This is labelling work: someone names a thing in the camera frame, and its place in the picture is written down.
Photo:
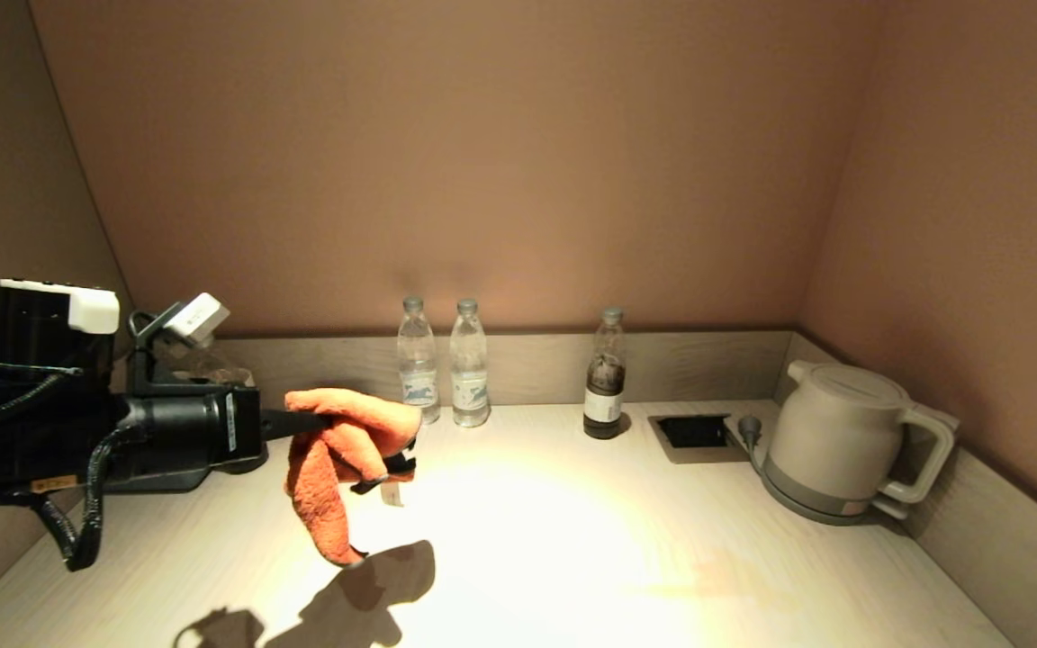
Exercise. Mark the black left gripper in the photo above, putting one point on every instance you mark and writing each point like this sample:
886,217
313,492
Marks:
185,430

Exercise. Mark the orange microfibre cloth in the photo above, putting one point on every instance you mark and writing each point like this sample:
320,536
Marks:
338,441

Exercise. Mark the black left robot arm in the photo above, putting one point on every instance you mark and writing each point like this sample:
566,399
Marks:
23,432

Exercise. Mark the dark drink bottle patterned label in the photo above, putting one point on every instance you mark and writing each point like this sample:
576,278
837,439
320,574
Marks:
212,367

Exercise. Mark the blue-grey tissue box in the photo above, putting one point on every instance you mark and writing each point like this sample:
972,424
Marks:
167,481

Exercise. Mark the clear water bottle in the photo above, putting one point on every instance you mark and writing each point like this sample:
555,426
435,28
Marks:
419,360
470,378

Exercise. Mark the slim dark bottle white label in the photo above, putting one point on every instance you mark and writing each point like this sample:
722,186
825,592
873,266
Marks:
605,396

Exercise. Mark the recessed black socket box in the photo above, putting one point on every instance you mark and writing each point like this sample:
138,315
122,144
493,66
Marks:
694,433

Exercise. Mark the grey power plug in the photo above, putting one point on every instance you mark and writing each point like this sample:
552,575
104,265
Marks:
748,432

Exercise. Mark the grey kettle base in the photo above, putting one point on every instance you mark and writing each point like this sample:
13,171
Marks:
798,506

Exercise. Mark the white electric kettle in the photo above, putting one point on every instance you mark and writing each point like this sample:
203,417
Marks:
829,432

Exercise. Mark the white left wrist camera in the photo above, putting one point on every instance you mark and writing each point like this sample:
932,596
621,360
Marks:
194,317

